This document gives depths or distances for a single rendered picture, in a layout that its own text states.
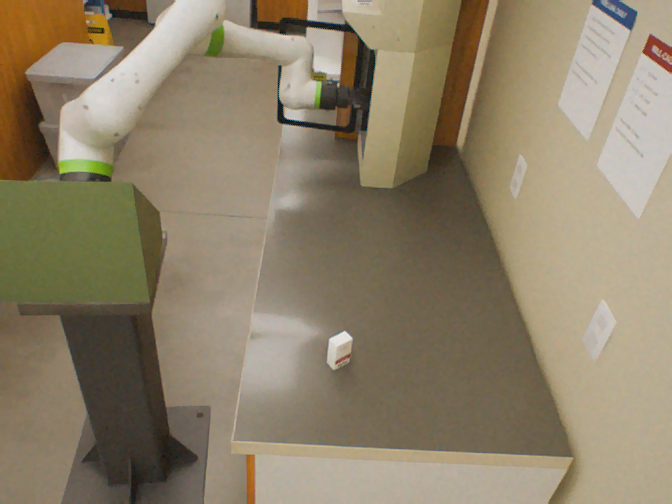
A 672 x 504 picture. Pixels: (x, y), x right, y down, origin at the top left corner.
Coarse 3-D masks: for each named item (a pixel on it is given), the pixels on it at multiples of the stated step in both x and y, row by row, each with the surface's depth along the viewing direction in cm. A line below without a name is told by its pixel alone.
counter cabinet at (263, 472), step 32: (256, 480) 121; (288, 480) 121; (320, 480) 121; (352, 480) 121; (384, 480) 121; (416, 480) 121; (448, 480) 120; (480, 480) 120; (512, 480) 120; (544, 480) 120
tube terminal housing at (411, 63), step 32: (384, 0) 161; (416, 0) 160; (448, 0) 168; (384, 32) 165; (416, 32) 165; (448, 32) 176; (384, 64) 171; (416, 64) 172; (448, 64) 185; (384, 96) 177; (416, 96) 181; (384, 128) 184; (416, 128) 190; (384, 160) 191; (416, 160) 200
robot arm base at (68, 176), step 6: (60, 174) 138; (66, 174) 136; (72, 174) 135; (78, 174) 135; (84, 174) 136; (90, 174) 136; (96, 174) 137; (36, 180) 139; (42, 180) 137; (48, 180) 137; (54, 180) 137; (60, 180) 137; (66, 180) 135; (72, 180) 135; (78, 180) 135; (84, 180) 135; (90, 180) 136; (96, 180) 137; (102, 180) 138; (108, 180) 140
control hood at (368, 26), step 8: (344, 0) 173; (376, 0) 176; (344, 8) 165; (352, 8) 166; (360, 8) 167; (368, 8) 168; (376, 8) 168; (344, 16) 163; (352, 16) 163; (360, 16) 163; (368, 16) 163; (376, 16) 163; (352, 24) 164; (360, 24) 164; (368, 24) 164; (376, 24) 164; (360, 32) 165; (368, 32) 165; (376, 32) 165; (368, 40) 167; (376, 40) 167; (376, 48) 168
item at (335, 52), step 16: (288, 32) 199; (304, 32) 198; (320, 32) 197; (336, 32) 197; (320, 48) 201; (336, 48) 200; (352, 48) 199; (320, 64) 204; (336, 64) 203; (352, 64) 203; (320, 80) 208; (336, 80) 207; (352, 80) 206; (288, 112) 217; (304, 112) 216; (320, 112) 215; (336, 112) 214
